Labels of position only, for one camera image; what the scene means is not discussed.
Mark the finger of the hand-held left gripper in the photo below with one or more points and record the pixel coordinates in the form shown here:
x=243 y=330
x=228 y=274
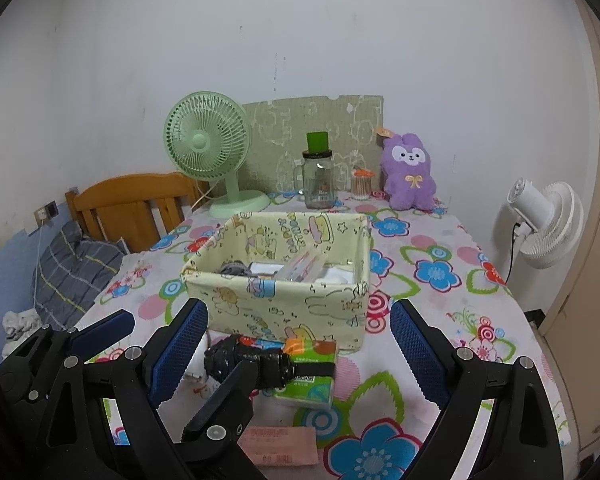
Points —
x=220 y=410
x=105 y=330

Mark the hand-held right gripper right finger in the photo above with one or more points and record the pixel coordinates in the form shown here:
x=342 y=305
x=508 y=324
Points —
x=415 y=355

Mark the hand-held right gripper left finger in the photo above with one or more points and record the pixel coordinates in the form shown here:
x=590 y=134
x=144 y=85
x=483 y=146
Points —
x=180 y=355

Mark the black bag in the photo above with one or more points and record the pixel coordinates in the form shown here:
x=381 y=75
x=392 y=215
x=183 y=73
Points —
x=225 y=360

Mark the yellow printed fabric storage box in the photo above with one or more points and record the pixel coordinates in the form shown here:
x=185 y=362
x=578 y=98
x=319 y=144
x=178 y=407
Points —
x=280 y=310

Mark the clear plastic packet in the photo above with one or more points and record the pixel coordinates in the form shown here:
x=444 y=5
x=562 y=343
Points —
x=302 y=265

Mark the white tissue paper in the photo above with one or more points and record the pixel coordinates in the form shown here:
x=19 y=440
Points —
x=196 y=370

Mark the pink paper receipt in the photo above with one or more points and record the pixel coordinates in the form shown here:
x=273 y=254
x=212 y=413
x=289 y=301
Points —
x=280 y=445

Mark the grey plaid pillow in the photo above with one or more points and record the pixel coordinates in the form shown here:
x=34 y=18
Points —
x=70 y=270

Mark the grey white crumpled cloth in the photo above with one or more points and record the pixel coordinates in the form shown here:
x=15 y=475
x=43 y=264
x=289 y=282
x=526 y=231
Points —
x=20 y=325

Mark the green tissue packet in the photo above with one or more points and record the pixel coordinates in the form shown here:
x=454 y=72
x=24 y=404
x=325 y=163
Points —
x=305 y=390

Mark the floral tablecloth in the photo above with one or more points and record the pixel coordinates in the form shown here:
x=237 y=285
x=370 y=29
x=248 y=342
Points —
x=445 y=240

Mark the white packet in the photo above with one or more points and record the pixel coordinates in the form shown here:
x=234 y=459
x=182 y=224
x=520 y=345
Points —
x=262 y=266

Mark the wooden headboard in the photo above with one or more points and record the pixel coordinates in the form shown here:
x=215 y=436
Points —
x=120 y=205

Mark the cotton swab jar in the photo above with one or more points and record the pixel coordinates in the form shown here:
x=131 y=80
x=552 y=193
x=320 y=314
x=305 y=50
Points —
x=361 y=189

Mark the purple plush bunny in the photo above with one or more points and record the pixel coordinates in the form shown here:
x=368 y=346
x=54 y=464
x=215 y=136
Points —
x=410 y=180

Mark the white standing fan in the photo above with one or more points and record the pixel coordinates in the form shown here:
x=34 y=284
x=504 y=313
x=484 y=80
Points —
x=555 y=225

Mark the glass jar mug green lid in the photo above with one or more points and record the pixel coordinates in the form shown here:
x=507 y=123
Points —
x=316 y=185

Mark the green desk fan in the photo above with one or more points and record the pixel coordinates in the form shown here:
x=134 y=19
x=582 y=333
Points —
x=200 y=142

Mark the green printed cardboard panel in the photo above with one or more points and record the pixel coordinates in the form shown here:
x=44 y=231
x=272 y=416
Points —
x=300 y=120

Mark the wall socket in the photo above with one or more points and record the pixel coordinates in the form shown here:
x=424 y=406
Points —
x=50 y=210

